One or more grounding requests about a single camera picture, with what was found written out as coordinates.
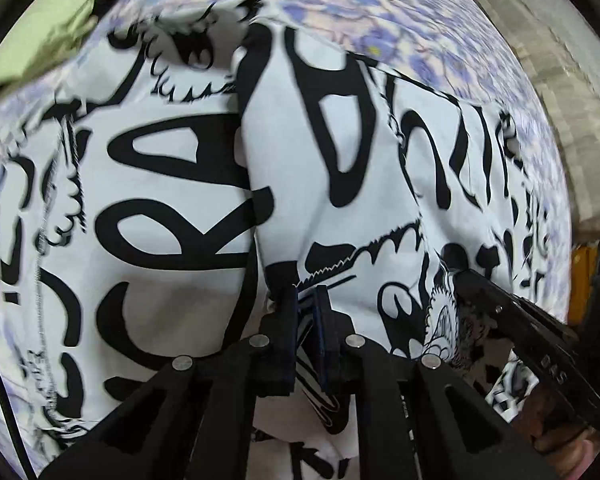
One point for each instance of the white black printed garment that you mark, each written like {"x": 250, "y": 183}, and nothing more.
{"x": 180, "y": 185}

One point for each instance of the white lace furniture cover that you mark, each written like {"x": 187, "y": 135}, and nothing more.
{"x": 570, "y": 110}

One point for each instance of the light green garment black trim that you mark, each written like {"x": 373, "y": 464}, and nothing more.
{"x": 40, "y": 25}

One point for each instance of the purple floral bed sheet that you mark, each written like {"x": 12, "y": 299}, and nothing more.
{"x": 380, "y": 10}

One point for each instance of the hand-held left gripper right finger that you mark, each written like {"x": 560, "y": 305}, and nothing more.
{"x": 322, "y": 320}

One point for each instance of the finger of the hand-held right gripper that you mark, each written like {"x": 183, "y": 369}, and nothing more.
{"x": 490, "y": 300}

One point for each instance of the person's right hand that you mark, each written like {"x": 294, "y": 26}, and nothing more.
{"x": 545, "y": 425}

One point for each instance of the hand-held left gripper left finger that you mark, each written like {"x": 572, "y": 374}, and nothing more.
{"x": 290, "y": 320}

